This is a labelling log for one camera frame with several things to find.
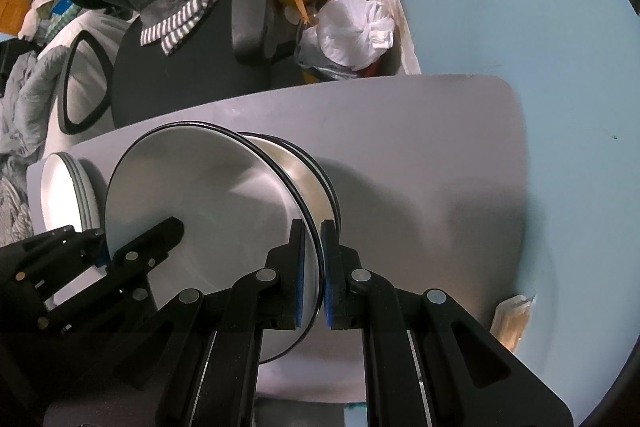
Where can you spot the black office chair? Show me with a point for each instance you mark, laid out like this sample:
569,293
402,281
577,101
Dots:
175,72

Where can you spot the white tied plastic bag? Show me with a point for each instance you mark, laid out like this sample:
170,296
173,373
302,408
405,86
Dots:
350,27

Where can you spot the grey white striped garment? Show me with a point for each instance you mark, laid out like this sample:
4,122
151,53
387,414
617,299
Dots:
180,17

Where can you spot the green checkered cloth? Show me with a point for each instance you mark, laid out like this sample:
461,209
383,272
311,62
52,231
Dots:
62,17

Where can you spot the grey striped cloth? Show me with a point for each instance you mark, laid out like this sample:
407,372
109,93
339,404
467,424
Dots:
15,212

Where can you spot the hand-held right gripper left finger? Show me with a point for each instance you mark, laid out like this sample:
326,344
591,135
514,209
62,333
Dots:
299,277

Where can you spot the clear plastic packet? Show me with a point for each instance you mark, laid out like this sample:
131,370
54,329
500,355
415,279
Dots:
512,322

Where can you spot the white plate black rim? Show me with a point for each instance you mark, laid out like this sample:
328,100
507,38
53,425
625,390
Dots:
55,192
94,199
84,197

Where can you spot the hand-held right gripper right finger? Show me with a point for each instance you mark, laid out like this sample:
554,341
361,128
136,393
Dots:
327,277

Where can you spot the white bowl black rim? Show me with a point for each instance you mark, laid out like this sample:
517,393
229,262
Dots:
295,167
210,207

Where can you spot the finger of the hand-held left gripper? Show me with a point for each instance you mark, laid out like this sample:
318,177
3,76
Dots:
145,252
55,257

